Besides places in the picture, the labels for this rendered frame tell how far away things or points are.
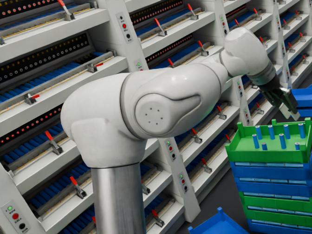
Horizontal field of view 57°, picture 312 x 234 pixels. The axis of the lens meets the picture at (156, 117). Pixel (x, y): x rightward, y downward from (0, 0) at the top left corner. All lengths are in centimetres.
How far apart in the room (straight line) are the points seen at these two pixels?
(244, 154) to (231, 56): 43
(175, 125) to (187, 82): 7
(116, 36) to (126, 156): 76
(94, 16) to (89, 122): 69
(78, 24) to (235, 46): 57
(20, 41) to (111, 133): 59
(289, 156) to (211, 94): 72
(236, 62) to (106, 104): 57
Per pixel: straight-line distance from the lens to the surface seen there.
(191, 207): 162
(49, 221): 116
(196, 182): 167
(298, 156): 118
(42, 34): 107
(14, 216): 107
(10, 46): 103
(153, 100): 43
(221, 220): 160
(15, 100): 107
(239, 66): 100
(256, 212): 143
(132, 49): 126
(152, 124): 45
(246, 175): 129
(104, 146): 54
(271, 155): 120
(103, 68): 117
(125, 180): 57
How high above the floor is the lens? 110
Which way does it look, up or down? 21 degrees down
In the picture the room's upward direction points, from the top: 21 degrees counter-clockwise
